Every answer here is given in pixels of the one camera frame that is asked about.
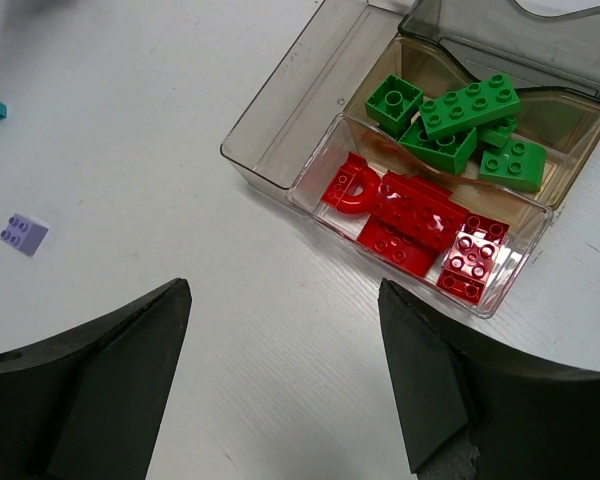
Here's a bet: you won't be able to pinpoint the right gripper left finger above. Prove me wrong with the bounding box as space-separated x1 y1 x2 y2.
0 278 192 479

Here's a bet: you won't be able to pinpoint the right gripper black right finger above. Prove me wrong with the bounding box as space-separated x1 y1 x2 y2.
378 280 600 479

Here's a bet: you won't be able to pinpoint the red square lego brick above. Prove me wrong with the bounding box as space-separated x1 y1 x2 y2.
436 213 510 305

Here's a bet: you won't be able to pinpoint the purple lego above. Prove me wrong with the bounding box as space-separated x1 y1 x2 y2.
0 214 48 257

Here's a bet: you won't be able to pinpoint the red lego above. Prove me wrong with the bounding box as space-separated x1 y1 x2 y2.
357 217 438 277
371 172 469 253

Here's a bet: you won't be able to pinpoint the red curved lego brick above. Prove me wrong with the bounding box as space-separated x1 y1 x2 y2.
321 151 381 215

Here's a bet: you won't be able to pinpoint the dark green lego brick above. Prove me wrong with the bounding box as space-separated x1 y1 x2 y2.
477 115 517 148

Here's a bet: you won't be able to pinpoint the green lego plate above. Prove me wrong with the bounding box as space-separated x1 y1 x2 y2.
419 73 520 140

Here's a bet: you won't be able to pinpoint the green square lego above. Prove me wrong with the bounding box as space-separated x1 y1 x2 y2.
365 74 424 135

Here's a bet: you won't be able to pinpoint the green curved lego brick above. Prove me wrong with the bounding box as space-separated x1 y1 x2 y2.
398 117 478 175

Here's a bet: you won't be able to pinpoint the clear front container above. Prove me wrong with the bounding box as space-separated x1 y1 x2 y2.
287 114 553 318

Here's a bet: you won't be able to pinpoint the tan amber middle container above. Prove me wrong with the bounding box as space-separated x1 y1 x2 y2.
343 35 600 209

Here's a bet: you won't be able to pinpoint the clear long narrow container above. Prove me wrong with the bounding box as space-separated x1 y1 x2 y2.
220 0 411 201

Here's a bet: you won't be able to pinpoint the dark smoked container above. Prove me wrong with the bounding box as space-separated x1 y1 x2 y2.
398 1 600 102

